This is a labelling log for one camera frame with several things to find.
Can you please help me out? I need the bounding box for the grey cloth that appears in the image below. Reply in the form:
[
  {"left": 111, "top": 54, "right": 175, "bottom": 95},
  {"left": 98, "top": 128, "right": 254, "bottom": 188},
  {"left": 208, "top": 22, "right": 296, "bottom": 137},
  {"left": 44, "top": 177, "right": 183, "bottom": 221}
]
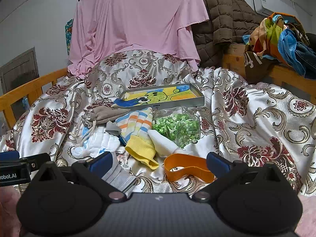
[{"left": 102, "top": 152, "right": 137, "bottom": 197}]

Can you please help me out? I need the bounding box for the orange elastic band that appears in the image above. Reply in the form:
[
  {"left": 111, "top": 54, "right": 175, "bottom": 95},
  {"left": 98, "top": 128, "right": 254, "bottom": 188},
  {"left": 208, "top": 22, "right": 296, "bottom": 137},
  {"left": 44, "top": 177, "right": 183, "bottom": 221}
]
[{"left": 164, "top": 153, "right": 215, "bottom": 183}]

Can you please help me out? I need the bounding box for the white blue baby sock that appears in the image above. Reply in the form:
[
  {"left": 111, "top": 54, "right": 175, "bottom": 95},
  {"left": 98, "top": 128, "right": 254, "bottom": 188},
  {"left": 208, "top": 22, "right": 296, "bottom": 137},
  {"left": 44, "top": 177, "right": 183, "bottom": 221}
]
[{"left": 72, "top": 126, "right": 120, "bottom": 159}]

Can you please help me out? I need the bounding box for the beige drawstring pouch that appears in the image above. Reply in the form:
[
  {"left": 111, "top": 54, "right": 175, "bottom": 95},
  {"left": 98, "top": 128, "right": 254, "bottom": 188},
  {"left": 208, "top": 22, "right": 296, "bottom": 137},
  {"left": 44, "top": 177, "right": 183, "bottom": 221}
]
[{"left": 70, "top": 106, "right": 131, "bottom": 140}]

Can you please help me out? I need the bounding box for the striped yellow cuff sock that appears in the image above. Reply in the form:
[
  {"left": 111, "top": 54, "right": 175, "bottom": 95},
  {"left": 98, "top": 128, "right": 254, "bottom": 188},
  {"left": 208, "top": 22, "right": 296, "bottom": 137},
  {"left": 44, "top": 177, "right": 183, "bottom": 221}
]
[{"left": 115, "top": 107, "right": 159, "bottom": 170}]

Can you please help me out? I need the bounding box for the floral satin bedspread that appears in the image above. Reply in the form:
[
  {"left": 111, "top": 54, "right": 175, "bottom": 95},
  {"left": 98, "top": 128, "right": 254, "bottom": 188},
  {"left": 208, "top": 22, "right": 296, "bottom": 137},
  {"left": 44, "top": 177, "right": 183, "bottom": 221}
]
[{"left": 1, "top": 50, "right": 315, "bottom": 196}]

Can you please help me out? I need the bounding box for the metal tray with cartoon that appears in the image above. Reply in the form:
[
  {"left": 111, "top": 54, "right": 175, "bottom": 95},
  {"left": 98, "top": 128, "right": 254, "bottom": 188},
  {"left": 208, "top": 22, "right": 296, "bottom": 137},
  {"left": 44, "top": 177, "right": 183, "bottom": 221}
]
[{"left": 111, "top": 83, "right": 205, "bottom": 111}]

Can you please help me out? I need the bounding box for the colourful clothes pile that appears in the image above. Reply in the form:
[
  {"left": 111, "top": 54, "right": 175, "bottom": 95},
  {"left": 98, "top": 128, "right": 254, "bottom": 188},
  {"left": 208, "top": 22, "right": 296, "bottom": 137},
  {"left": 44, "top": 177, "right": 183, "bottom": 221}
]
[{"left": 243, "top": 12, "right": 315, "bottom": 80}]

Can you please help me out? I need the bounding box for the brown quilted jacket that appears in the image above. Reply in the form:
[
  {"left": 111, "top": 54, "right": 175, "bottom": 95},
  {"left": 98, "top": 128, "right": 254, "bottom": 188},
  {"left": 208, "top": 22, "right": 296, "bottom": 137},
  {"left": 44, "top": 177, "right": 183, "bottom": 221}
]
[{"left": 191, "top": 0, "right": 263, "bottom": 67}]

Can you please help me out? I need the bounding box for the pink hanging sheet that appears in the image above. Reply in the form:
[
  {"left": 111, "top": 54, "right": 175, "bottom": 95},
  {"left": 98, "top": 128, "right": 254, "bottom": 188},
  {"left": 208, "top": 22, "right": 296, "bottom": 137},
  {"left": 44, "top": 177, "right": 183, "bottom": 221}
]
[{"left": 68, "top": 0, "right": 209, "bottom": 78}]

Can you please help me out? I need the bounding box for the wooden bed rail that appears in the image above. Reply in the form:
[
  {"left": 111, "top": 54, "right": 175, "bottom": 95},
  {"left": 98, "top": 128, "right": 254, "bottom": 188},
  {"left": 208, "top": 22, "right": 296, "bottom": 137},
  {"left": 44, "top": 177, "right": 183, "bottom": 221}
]
[{"left": 0, "top": 68, "right": 68, "bottom": 129}]

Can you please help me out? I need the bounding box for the grey wall panel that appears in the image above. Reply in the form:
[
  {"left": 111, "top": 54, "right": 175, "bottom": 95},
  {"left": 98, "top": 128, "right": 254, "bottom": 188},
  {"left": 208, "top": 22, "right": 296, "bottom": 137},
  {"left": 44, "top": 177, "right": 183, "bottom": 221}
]
[{"left": 1, "top": 47, "right": 39, "bottom": 94}]

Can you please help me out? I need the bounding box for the wooden side frame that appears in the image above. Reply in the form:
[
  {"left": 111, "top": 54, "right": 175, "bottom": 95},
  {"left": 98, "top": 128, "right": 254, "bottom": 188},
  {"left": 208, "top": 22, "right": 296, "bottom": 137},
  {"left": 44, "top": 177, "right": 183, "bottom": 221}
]
[{"left": 221, "top": 44, "right": 315, "bottom": 104}]

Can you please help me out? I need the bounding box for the colourful left wall poster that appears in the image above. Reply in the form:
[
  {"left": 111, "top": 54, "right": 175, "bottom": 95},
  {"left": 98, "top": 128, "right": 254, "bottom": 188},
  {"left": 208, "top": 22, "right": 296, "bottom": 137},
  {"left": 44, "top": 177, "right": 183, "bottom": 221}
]
[{"left": 65, "top": 19, "right": 73, "bottom": 55}]

